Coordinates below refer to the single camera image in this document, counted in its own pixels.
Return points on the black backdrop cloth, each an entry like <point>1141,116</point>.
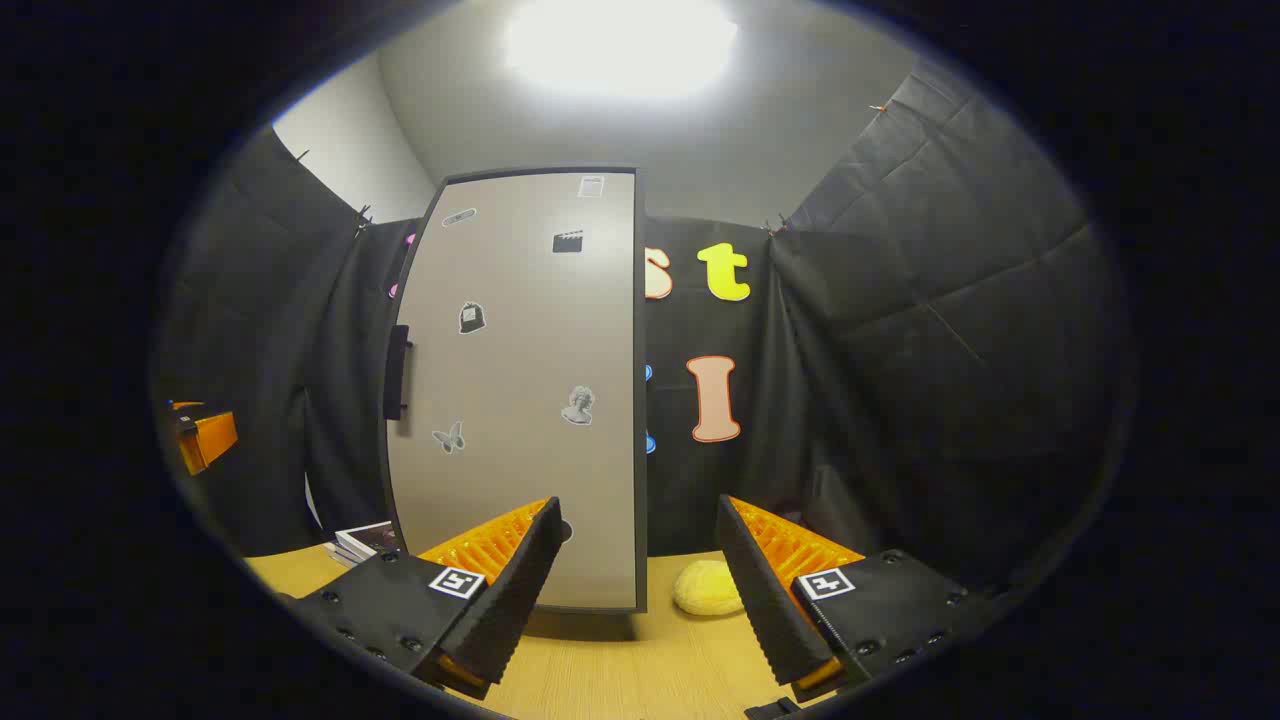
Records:
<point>950,300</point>

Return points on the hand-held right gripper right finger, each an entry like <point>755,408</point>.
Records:
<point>765,600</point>

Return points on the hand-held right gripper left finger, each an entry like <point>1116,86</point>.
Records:
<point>525,590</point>

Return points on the white book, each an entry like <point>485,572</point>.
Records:
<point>345,557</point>

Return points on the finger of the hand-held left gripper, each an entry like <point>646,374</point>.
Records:
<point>210,440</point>

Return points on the ceiling light panel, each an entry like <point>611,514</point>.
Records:
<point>620,45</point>

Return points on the book with portrait cover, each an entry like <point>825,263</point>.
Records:
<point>370,538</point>

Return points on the yellow round bun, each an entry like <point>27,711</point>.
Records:
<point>705,590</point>

